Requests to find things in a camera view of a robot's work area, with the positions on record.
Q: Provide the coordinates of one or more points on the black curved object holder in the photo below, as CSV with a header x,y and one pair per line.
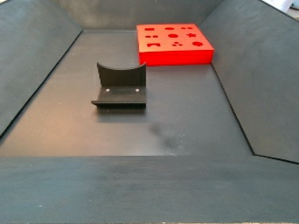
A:
x,y
121,87

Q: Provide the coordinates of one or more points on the red shape-sorting board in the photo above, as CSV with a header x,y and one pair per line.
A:
x,y
172,44

